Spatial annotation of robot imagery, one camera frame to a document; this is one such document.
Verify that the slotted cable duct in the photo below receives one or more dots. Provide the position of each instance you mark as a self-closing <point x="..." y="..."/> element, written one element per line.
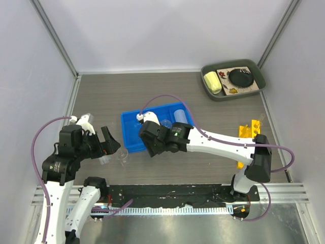
<point x="186" y="210"/>

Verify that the yellow test tube rack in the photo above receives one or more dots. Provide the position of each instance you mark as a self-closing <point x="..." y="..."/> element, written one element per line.
<point x="254" y="130"/>

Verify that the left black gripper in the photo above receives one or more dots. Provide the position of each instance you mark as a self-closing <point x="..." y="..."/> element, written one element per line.
<point x="109" y="146"/>

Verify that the pale yellow cup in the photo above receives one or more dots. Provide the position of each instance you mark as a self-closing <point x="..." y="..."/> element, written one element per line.
<point x="213" y="83"/>

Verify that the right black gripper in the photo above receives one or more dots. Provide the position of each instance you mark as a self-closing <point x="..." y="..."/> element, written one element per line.
<point x="153" y="149"/>

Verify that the black round pouch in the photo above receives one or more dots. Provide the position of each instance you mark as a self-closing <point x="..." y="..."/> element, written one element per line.
<point x="241" y="78"/>

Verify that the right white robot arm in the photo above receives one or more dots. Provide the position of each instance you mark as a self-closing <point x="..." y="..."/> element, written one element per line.
<point x="252" y="152"/>

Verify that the clear glass flask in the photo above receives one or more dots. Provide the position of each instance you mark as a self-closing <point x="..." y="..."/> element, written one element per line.
<point x="166" y="123"/>

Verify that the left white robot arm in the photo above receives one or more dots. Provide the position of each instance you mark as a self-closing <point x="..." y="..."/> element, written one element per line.
<point x="57" y="180"/>

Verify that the blue divided plastic bin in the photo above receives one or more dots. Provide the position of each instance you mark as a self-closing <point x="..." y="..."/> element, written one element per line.
<point x="130" y="125"/>

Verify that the red cap wash bottle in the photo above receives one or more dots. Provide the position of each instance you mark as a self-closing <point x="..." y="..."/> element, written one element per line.
<point x="180" y="116"/>

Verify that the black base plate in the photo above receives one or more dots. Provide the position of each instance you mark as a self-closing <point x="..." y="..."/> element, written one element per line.
<point x="172" y="196"/>

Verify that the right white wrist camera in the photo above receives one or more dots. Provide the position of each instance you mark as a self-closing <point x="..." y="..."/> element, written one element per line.
<point x="148" y="116"/>

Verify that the clear glass test tube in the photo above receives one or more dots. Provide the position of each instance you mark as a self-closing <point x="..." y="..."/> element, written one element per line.
<point x="260" y="120"/>

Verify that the grey plastic tray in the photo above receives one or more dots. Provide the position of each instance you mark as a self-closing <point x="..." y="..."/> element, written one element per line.
<point x="234" y="63"/>

